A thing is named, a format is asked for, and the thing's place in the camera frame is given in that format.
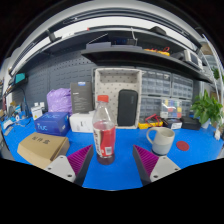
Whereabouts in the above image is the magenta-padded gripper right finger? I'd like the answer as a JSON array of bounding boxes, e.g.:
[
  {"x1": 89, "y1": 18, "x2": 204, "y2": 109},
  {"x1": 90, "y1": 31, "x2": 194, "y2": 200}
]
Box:
[{"x1": 132, "y1": 144, "x2": 182, "y2": 187}]

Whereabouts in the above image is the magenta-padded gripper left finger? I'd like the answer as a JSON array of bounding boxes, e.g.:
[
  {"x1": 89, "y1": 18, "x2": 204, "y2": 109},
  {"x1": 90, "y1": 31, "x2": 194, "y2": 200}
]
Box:
[{"x1": 44, "y1": 144, "x2": 95, "y2": 187}]

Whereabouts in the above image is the clear red-capped drink bottle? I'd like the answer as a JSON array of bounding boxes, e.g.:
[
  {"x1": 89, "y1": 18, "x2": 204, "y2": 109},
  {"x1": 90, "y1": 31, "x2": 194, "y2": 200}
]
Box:
[{"x1": 92, "y1": 94, "x2": 117, "y2": 166}]

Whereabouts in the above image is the cream and grey mug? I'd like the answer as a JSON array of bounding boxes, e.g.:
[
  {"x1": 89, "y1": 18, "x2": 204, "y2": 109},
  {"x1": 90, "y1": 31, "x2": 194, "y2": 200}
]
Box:
[{"x1": 145, "y1": 126, "x2": 176, "y2": 157}]

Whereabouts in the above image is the brown cardboard box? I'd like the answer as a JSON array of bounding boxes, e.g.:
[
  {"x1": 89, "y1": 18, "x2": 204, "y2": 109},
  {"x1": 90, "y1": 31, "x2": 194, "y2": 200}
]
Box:
[{"x1": 16, "y1": 131, "x2": 71, "y2": 170}]

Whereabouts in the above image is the flat round red coaster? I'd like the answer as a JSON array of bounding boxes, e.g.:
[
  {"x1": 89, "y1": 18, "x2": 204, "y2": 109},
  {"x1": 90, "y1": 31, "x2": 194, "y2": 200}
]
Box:
[{"x1": 175, "y1": 140, "x2": 190, "y2": 152}]

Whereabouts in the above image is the black box with white label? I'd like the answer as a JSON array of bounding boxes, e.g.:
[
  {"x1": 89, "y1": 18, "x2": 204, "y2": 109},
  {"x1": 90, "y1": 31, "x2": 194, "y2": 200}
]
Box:
[{"x1": 162, "y1": 117, "x2": 183, "y2": 130}]

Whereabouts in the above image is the blue cardboard box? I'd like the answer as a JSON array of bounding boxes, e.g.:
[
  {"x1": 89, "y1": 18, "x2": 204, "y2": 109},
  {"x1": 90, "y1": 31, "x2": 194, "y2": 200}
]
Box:
[{"x1": 33, "y1": 111, "x2": 71, "y2": 137}]

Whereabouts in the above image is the white cardboard box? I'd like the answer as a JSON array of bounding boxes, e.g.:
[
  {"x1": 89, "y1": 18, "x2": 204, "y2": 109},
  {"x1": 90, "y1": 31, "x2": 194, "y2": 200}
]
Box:
[{"x1": 68, "y1": 111, "x2": 96, "y2": 134}]

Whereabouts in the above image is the flat black case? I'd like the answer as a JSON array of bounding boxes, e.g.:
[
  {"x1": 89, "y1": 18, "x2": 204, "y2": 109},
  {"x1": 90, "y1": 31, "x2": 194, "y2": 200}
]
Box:
[{"x1": 180, "y1": 115, "x2": 202, "y2": 131}]

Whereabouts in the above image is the small white labelled box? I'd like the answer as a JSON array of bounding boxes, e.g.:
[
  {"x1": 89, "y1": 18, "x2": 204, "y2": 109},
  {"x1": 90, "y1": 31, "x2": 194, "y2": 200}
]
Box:
[{"x1": 30, "y1": 105, "x2": 44, "y2": 121}]

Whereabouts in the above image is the grey small-parts drawer cabinet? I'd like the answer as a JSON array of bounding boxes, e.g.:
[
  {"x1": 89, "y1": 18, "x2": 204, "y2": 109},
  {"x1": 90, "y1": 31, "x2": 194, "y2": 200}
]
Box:
[
  {"x1": 138, "y1": 95, "x2": 164, "y2": 119},
  {"x1": 180, "y1": 98, "x2": 193, "y2": 118},
  {"x1": 137, "y1": 68, "x2": 172, "y2": 98},
  {"x1": 170, "y1": 73, "x2": 194, "y2": 100}
]

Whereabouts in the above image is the purple plastic bag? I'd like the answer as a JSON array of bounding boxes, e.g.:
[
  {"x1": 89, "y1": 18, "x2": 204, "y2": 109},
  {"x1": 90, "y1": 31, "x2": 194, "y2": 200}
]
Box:
[{"x1": 46, "y1": 87, "x2": 73, "y2": 116}]

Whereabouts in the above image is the dark grey upright box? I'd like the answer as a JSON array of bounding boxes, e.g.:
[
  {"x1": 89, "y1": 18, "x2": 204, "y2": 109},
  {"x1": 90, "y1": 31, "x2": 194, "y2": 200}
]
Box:
[{"x1": 69, "y1": 81, "x2": 94, "y2": 115}]

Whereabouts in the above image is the green potted plant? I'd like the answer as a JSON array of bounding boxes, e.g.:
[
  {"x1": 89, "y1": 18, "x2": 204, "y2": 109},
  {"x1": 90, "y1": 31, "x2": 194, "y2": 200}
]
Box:
[{"x1": 189, "y1": 89, "x2": 224, "y2": 128}]

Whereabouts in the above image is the white dotted storage tray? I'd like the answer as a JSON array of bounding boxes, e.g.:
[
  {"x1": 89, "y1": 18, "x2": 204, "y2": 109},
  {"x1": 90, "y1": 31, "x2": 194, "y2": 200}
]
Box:
[{"x1": 94, "y1": 67, "x2": 143, "y2": 130}]

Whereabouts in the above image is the dark wall shelf unit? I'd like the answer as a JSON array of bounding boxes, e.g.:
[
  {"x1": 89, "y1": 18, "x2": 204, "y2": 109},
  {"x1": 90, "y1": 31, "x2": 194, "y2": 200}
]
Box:
[{"x1": 6, "y1": 19, "x2": 214, "y2": 84}]

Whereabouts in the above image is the white wire shelf rack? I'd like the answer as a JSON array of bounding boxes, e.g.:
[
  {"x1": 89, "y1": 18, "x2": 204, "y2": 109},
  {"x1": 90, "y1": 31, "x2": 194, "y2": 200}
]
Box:
[{"x1": 199, "y1": 33, "x2": 224, "y2": 101}]

